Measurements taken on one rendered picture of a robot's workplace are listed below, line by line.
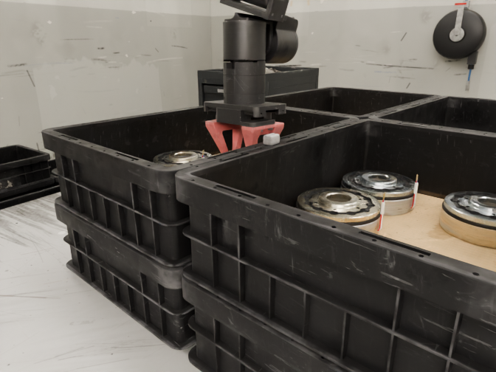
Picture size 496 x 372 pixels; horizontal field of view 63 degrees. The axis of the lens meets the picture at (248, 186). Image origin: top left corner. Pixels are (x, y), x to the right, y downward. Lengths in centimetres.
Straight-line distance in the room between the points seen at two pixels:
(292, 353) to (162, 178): 20
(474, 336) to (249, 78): 39
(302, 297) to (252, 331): 6
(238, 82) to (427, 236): 30
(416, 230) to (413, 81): 339
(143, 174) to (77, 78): 344
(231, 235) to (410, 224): 27
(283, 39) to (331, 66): 355
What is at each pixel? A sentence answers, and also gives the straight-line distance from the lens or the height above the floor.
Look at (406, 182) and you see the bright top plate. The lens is 62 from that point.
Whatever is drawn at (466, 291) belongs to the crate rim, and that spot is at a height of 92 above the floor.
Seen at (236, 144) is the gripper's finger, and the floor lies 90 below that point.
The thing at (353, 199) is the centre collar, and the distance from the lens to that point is 50.
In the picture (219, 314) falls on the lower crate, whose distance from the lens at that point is 40.
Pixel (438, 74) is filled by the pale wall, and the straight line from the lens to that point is 384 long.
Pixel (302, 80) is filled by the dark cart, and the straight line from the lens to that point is 241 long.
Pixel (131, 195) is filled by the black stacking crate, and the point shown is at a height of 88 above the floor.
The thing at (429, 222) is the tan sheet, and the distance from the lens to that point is 57.
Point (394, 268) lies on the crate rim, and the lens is 26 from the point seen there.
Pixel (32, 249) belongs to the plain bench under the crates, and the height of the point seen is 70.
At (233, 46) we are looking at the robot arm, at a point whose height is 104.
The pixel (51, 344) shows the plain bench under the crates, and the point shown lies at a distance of 58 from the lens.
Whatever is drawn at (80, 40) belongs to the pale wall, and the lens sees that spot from 388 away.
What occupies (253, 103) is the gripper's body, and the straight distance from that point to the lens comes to 54.
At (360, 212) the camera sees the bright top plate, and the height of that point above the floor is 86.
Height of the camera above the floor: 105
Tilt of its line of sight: 20 degrees down
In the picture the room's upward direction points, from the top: straight up
